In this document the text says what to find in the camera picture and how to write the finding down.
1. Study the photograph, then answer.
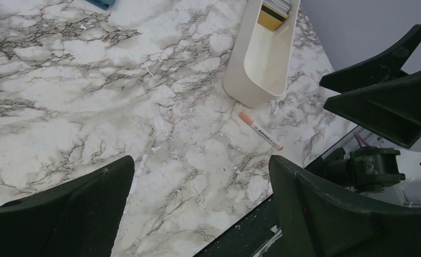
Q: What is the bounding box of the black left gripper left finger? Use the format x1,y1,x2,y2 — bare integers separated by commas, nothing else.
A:
0,156,134,256

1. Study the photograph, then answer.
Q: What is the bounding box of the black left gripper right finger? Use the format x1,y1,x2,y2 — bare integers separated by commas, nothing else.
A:
268,155,421,256

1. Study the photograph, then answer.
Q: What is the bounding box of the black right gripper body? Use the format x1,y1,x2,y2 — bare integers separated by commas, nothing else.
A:
319,24,421,149

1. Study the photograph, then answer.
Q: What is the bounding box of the yellow credit card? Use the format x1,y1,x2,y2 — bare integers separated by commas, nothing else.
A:
257,3,288,31

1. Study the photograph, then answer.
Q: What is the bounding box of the blue card holder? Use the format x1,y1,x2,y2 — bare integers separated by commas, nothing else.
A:
86,0,116,10

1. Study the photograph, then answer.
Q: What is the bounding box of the grey card stack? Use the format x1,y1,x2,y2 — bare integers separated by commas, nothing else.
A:
263,0,291,16

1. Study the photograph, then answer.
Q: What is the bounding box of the orange capped white marker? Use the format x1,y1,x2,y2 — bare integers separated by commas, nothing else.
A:
239,111,283,151

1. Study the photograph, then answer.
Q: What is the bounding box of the cream oblong plastic tray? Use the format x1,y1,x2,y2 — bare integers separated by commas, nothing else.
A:
223,1,300,108

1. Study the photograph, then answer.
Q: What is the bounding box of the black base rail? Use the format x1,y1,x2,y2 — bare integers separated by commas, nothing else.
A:
194,195,281,257

